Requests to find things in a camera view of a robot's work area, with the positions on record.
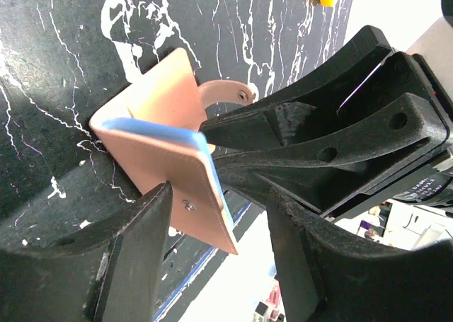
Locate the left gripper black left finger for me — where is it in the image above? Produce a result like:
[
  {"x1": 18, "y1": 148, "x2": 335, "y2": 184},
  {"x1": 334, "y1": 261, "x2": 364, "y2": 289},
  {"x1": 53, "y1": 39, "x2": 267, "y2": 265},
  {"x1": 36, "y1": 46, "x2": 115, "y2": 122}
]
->
[{"x1": 1, "y1": 183, "x2": 173, "y2": 321}]

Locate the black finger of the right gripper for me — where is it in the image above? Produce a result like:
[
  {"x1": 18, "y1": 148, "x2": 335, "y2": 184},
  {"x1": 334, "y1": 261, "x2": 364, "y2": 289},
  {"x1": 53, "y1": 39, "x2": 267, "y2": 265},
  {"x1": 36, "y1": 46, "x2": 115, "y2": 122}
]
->
[{"x1": 200, "y1": 25, "x2": 391, "y2": 147}]

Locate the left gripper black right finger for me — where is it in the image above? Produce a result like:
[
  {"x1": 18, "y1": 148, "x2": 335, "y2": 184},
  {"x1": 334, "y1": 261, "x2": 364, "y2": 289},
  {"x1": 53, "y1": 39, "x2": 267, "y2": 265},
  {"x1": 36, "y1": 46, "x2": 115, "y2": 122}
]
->
[{"x1": 267, "y1": 189, "x2": 452, "y2": 321}]

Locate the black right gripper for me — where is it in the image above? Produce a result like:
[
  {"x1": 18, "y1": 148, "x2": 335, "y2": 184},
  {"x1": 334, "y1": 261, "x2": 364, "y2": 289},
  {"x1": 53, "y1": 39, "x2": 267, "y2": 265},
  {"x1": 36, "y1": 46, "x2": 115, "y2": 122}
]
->
[{"x1": 214, "y1": 53, "x2": 452, "y2": 217}]

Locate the pink leather card holder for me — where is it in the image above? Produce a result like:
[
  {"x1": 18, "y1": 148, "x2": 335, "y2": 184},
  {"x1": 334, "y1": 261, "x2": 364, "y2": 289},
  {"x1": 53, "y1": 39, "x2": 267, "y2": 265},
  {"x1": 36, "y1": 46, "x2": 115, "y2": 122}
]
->
[{"x1": 89, "y1": 48, "x2": 255, "y2": 254}]

